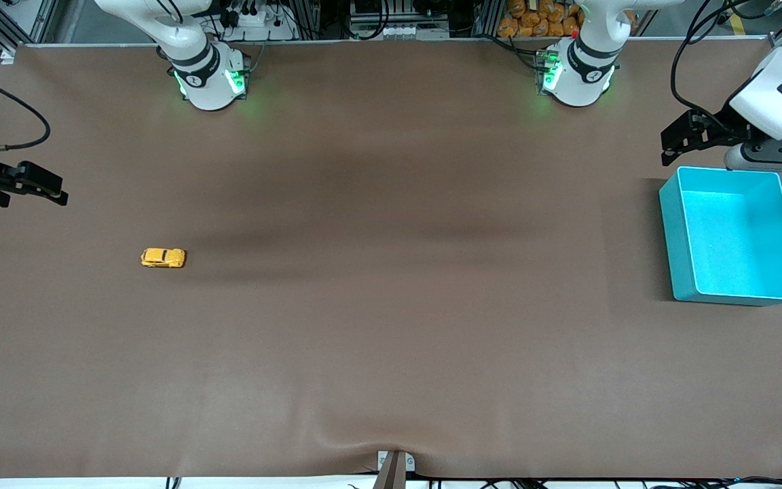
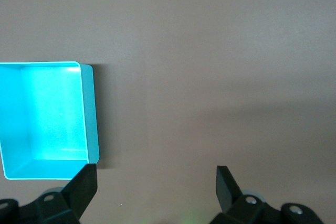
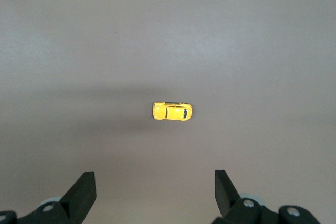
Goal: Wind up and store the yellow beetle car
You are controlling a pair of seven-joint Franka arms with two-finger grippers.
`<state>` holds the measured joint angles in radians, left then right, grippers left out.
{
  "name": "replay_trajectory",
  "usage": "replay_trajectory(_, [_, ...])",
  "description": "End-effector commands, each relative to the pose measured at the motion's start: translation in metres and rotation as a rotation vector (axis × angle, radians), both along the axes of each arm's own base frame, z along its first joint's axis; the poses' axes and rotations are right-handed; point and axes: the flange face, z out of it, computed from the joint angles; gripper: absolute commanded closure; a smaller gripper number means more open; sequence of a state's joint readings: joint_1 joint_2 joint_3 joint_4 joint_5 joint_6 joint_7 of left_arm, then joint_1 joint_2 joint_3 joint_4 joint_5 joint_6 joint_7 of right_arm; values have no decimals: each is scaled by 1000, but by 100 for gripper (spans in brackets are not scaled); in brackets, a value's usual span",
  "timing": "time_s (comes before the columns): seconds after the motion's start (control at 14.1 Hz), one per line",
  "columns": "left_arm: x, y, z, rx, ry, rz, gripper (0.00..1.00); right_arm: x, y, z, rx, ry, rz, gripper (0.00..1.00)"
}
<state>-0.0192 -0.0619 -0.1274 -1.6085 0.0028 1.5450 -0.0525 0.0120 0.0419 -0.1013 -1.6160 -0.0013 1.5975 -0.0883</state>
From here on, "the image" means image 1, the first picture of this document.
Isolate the yellow beetle toy car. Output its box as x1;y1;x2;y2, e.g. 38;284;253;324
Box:
141;247;187;269

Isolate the teal plastic storage box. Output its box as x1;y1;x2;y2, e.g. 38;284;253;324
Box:
658;166;782;306

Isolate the pile of orange packets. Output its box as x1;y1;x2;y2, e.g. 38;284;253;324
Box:
498;0;638;39

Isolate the white power strip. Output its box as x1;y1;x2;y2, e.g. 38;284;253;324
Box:
218;0;300;43

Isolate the grey metal equipment rack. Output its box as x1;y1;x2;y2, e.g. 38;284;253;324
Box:
349;0;451;41

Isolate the brown table mat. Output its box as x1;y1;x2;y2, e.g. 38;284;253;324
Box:
0;37;782;480

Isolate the grey metal table clamp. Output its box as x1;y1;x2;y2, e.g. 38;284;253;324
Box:
376;450;417;489

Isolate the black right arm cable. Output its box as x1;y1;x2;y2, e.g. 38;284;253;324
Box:
0;71;51;151

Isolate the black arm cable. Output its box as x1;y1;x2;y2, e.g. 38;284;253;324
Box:
0;71;51;151
669;0;731;130

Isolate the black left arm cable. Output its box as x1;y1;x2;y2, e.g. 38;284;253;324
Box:
669;0;731;130

